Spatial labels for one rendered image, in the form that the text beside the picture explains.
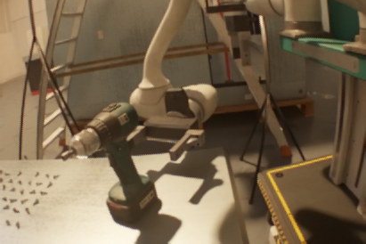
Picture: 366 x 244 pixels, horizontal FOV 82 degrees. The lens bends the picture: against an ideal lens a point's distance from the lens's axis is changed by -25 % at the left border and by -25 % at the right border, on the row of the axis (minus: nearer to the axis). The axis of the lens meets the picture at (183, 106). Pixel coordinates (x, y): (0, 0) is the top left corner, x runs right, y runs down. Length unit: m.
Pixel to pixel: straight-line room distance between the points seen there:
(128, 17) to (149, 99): 1.75
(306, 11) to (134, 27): 1.87
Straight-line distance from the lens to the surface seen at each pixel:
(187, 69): 2.51
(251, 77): 1.79
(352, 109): 1.05
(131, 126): 0.52
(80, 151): 0.45
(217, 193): 0.61
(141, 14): 2.52
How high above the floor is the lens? 1.03
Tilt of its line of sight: 18 degrees down
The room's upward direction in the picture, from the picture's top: 8 degrees counter-clockwise
